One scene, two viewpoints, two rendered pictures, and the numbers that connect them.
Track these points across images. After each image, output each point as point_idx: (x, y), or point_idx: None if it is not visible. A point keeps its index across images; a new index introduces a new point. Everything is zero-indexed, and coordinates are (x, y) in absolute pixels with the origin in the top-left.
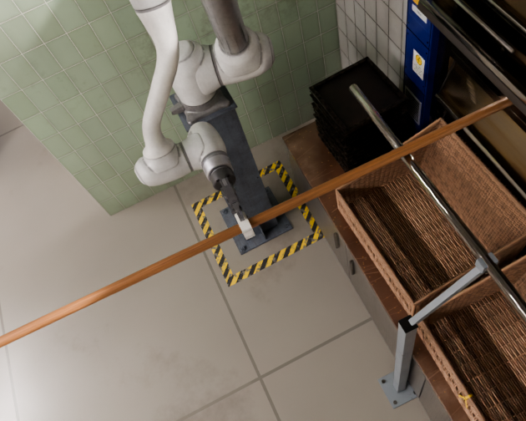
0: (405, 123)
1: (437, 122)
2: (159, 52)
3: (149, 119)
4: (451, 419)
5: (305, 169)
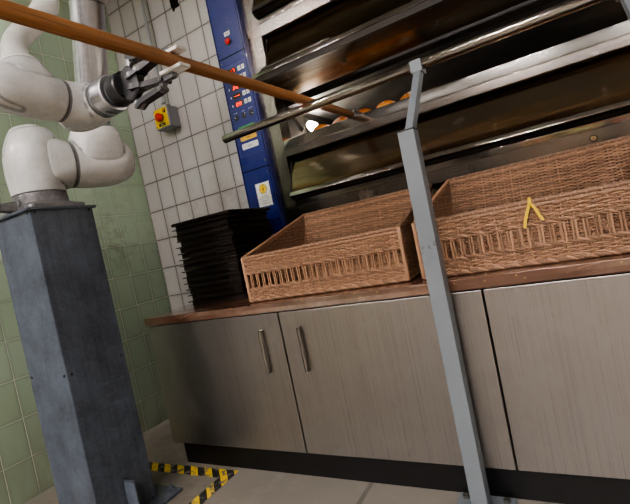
0: None
1: (302, 216)
2: None
3: (15, 27)
4: (553, 274)
5: (190, 312)
